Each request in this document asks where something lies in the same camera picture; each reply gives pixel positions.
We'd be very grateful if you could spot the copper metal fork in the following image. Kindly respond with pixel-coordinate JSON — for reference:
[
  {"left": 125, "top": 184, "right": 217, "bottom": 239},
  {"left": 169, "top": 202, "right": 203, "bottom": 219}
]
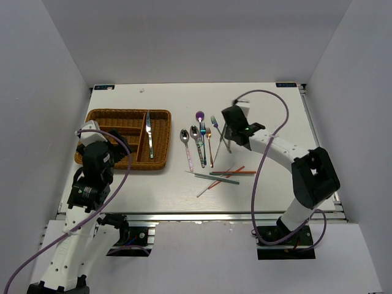
[{"left": 206, "top": 127, "right": 214, "bottom": 168}]

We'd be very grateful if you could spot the blue metal fork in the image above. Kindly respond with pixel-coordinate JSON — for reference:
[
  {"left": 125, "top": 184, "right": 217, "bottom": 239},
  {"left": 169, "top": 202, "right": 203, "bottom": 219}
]
[{"left": 200, "top": 122, "right": 207, "bottom": 165}]

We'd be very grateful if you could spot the purple bowl spoon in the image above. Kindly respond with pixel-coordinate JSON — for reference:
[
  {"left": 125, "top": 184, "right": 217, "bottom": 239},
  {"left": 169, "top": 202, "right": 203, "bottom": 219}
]
[{"left": 195, "top": 111, "right": 205, "bottom": 128}]

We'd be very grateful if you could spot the silver spoon patterned handle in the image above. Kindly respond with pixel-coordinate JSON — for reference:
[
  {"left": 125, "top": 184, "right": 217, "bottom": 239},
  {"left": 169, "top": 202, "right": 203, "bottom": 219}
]
[{"left": 190, "top": 125, "right": 205, "bottom": 168}]

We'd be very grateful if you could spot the knife with pink handle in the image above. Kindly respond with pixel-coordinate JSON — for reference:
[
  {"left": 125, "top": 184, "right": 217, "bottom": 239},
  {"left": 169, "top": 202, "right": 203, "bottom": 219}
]
[{"left": 146, "top": 111, "right": 154, "bottom": 159}]

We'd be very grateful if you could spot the silver spoon pink handle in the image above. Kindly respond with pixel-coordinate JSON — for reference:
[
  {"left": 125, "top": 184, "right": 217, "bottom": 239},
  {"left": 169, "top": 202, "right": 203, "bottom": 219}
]
[{"left": 179, "top": 129, "right": 194, "bottom": 172}]

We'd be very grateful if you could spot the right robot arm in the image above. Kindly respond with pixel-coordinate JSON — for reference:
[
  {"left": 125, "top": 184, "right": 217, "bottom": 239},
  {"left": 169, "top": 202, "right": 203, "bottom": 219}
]
[{"left": 222, "top": 105, "right": 341, "bottom": 246}]

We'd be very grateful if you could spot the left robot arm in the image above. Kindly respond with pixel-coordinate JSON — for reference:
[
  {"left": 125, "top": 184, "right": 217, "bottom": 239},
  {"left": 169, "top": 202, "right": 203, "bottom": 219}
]
[{"left": 27, "top": 127, "right": 132, "bottom": 293}]

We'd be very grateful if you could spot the woven wicker cutlery basket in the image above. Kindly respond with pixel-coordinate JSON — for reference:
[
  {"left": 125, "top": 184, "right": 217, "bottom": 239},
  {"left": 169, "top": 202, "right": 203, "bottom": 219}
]
[{"left": 86, "top": 108, "right": 172, "bottom": 171}]

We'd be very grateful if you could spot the orange white chopstick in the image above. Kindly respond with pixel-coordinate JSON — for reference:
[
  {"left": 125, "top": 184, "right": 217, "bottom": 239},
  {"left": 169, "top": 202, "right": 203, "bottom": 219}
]
[{"left": 195, "top": 166, "right": 245, "bottom": 198}]

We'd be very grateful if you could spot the orange chopstick long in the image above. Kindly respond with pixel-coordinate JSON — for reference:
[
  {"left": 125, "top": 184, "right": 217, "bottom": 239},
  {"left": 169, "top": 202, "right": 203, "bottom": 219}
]
[{"left": 209, "top": 170, "right": 256, "bottom": 175}]

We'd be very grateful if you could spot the teal chopstick lower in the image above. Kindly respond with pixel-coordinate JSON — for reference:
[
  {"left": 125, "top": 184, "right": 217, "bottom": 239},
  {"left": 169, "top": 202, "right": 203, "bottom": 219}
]
[{"left": 194, "top": 173, "right": 239, "bottom": 185}]

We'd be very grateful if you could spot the right blue table sticker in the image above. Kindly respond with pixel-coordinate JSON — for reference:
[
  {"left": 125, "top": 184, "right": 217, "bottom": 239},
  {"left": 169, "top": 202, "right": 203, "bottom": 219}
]
[{"left": 275, "top": 82, "right": 297, "bottom": 88}]

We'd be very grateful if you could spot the blue table sticker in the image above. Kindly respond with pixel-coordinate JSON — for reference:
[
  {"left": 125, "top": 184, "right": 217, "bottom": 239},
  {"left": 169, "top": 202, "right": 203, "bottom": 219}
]
[
  {"left": 275, "top": 82, "right": 297, "bottom": 88},
  {"left": 94, "top": 85, "right": 115, "bottom": 91}
]

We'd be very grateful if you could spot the left blue table sticker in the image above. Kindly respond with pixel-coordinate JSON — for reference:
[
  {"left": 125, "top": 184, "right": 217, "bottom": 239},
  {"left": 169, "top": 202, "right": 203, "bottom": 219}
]
[{"left": 94, "top": 85, "right": 115, "bottom": 91}]

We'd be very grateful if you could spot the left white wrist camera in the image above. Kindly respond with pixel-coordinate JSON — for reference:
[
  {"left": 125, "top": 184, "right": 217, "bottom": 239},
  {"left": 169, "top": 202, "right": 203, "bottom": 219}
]
[{"left": 75, "top": 120, "right": 107, "bottom": 146}]

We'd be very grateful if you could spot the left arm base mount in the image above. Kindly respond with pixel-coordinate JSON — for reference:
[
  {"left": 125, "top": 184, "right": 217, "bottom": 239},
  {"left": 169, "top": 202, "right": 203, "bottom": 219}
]
[{"left": 96, "top": 214, "right": 152, "bottom": 257}]

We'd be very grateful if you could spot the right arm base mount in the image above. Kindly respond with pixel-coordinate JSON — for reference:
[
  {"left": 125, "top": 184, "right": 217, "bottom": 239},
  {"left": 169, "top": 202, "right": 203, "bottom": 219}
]
[{"left": 251, "top": 225, "right": 316, "bottom": 260}]

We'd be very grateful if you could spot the aluminium table rail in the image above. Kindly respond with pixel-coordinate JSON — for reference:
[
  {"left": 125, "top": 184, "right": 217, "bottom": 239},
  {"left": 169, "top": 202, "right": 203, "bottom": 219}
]
[{"left": 298, "top": 84, "right": 349, "bottom": 221}]

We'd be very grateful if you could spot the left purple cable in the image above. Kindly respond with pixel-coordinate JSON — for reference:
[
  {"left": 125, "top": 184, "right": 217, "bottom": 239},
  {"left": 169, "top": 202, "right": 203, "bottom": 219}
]
[{"left": 2, "top": 129, "right": 133, "bottom": 294}]

